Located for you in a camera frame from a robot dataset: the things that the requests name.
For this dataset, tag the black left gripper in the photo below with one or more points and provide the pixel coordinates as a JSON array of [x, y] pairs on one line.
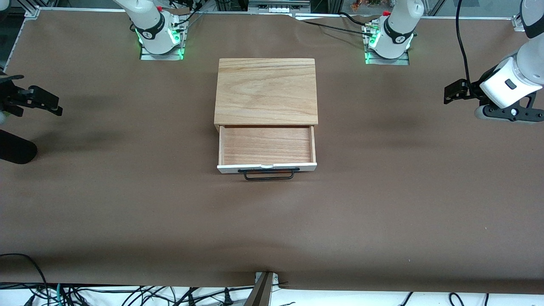
[[471, 90]]

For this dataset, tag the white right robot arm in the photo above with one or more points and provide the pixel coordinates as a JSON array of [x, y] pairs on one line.
[[148, 34]]

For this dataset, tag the grey metal equipment box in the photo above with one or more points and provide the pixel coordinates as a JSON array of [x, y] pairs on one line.
[[276, 6]]

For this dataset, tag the aluminium corner profile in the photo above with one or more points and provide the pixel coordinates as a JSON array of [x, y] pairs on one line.
[[517, 23]]

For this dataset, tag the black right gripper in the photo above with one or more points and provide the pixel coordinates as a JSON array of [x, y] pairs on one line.
[[9, 92]]

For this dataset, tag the black cylindrical object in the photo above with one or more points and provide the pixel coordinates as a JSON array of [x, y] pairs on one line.
[[17, 148]]

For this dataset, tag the aluminium table edge profile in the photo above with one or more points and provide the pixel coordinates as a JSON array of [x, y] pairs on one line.
[[32, 10]]

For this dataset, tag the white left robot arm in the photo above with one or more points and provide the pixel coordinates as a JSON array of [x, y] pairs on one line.
[[397, 38]]

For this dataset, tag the wooden drawer cabinet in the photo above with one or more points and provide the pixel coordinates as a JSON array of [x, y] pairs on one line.
[[265, 89]]

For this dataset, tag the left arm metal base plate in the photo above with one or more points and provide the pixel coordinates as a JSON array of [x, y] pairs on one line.
[[401, 61]]

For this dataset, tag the brown paper table cover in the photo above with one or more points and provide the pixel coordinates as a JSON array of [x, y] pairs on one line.
[[272, 221]]

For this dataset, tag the aluminium profile post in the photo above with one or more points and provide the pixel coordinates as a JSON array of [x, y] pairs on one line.
[[261, 291]]

